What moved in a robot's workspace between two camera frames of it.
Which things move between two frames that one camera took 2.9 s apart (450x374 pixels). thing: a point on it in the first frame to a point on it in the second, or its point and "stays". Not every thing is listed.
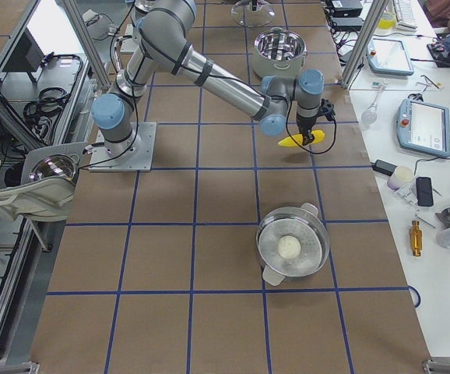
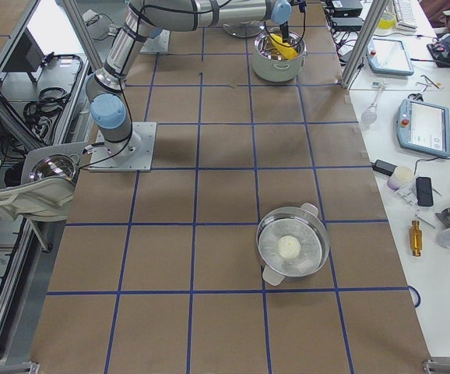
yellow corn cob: [289, 142] to [286, 51]
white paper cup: [401, 176] stays
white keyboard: [405, 15] stays
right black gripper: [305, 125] to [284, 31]
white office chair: [41, 199] stays
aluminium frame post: [370, 26] stays
